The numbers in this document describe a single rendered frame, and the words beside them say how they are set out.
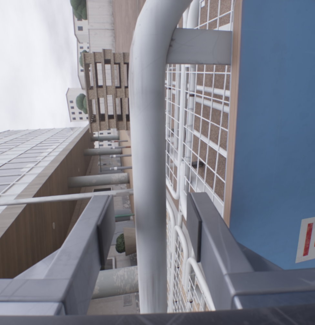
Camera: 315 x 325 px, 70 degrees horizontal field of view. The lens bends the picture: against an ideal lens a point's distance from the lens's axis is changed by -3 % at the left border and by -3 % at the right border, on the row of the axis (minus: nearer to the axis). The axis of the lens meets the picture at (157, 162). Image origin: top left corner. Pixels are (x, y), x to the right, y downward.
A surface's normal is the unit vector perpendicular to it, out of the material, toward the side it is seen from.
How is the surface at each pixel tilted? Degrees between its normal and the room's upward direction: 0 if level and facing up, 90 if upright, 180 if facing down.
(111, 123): 90
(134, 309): 90
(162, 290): 118
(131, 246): 101
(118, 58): 90
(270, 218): 90
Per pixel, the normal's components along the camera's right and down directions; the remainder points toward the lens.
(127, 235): 0.27, -0.69
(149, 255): -0.09, 0.26
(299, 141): 0.20, 0.25
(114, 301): -0.02, -0.97
